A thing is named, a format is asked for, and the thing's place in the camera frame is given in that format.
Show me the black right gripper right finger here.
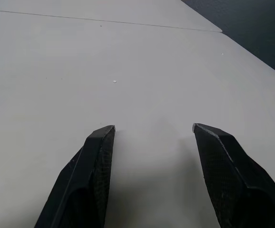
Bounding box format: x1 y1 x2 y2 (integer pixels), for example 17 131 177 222
192 123 275 228

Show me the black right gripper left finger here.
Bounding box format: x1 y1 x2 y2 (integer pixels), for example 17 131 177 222
34 124 117 228

